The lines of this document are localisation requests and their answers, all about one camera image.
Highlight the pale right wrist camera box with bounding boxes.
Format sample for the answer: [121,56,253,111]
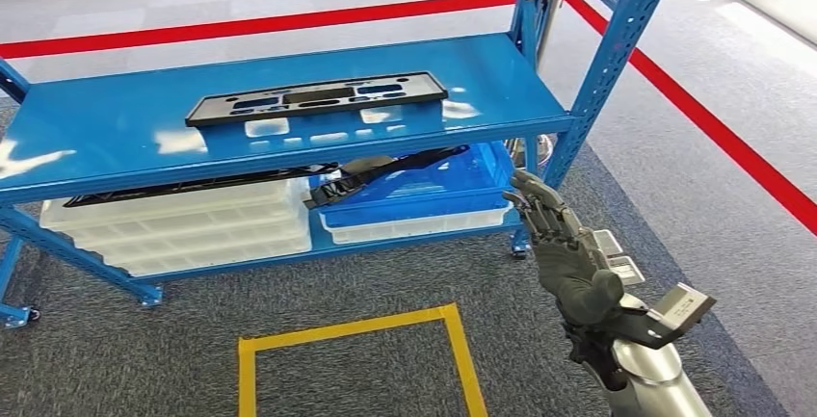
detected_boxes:
[650,282,718,340]

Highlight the black plastic bracket part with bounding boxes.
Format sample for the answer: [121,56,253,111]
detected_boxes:
[304,143,472,211]

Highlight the blue plastic crate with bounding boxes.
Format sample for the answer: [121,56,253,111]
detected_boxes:
[309,143,515,230]

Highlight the black plastic panel part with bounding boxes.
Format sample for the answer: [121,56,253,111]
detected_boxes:
[185,71,450,129]

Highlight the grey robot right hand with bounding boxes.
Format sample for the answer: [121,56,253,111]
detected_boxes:
[502,169,627,328]

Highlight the blue metal shelf rack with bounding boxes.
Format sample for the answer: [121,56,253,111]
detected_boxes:
[0,0,687,330]

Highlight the chrome stanchion post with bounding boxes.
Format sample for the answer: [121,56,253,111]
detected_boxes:
[507,0,571,170]

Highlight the red barrier belt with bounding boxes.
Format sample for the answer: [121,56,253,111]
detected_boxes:
[560,0,817,238]
[0,0,519,61]

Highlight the white plastic crate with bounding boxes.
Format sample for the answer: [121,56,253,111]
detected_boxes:
[319,204,515,247]

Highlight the stacked white plastic crates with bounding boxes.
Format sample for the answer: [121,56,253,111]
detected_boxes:
[39,177,314,279]

